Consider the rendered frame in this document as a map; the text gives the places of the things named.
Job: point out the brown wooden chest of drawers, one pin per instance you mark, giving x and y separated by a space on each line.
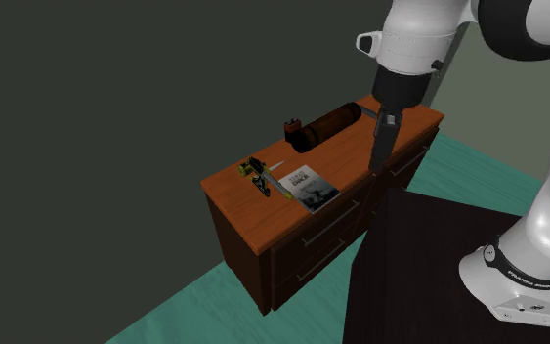
341 152

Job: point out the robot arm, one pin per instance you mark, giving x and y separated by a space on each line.
412 38

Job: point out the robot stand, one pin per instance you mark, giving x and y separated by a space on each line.
422 266

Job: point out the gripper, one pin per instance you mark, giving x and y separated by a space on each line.
398 88

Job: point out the yellow black grey tool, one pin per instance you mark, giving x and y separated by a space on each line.
260 174

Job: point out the brown cylinder with grey rod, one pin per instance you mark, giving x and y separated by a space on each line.
324 126

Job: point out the grey book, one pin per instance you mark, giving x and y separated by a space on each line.
310 188

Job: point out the small red black box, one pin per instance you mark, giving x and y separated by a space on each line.
292 128

